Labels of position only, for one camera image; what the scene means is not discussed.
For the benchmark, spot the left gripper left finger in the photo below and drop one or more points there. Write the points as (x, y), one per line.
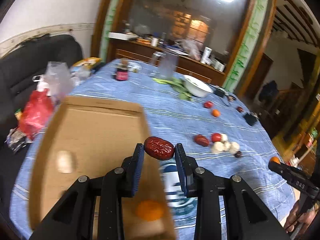
(72, 216)

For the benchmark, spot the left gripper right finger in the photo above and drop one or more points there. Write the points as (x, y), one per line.
(247, 217)

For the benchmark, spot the white sugarcane chunk square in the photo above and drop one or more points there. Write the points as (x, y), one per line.
(224, 137)

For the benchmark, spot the red tomato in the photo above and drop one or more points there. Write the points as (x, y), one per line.
(216, 137)
(208, 104)

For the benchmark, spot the dark red date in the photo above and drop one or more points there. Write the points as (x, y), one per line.
(201, 140)

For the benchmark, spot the blue plaid tablecloth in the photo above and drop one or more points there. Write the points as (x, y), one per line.
(177, 121)

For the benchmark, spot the brown cardboard tray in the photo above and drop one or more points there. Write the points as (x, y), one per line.
(90, 137)

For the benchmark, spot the small orange tangerine far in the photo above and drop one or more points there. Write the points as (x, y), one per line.
(216, 113)

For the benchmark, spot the red plastic bag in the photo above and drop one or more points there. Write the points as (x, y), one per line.
(36, 113)

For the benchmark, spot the black power adapter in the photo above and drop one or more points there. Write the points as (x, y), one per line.
(219, 92)

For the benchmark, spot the clear plastic bag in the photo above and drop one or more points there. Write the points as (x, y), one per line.
(59, 79)

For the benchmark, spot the white bowl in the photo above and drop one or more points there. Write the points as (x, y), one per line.
(196, 87)

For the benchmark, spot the green leafy vegetable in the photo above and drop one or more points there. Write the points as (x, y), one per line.
(177, 85)

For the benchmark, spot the dark red ink bottle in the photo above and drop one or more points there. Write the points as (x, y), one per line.
(122, 70)

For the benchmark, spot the black sofa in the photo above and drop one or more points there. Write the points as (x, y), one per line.
(17, 70)

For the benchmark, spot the clear plastic pitcher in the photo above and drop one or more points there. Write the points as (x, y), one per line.
(167, 64)

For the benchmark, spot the wooden glass cabinet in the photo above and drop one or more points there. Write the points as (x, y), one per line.
(217, 36)

